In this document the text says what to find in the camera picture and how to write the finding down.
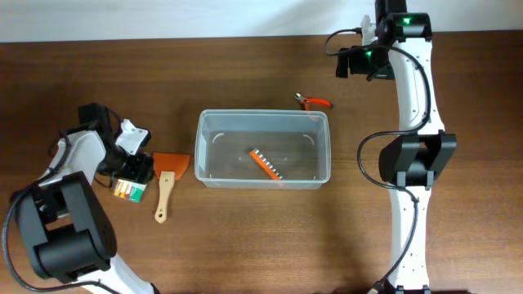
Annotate orange scraper with wooden handle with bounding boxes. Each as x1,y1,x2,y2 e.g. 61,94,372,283
153,153,190,223

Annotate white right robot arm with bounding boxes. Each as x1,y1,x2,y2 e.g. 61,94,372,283
334,0,457,293

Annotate orange bit holder strip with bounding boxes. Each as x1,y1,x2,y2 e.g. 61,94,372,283
249,149,283,180

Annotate clear case of coloured bits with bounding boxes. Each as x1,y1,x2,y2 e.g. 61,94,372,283
113,179,147,203

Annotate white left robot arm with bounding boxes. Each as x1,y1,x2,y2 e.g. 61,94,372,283
2,103,158,294

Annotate red handled pliers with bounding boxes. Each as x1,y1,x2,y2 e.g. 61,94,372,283
294,93,333,111

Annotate clear plastic storage box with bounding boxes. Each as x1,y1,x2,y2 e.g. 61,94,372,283
194,109,332,190

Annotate white wrist camera, left arm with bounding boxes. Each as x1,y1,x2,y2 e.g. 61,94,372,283
115,119,151,155

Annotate white wrist camera, right arm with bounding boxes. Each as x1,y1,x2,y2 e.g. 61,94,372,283
360,15,378,46

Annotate white wrist camera, arm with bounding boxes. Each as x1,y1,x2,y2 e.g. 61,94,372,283
360,15,378,46
115,119,151,155

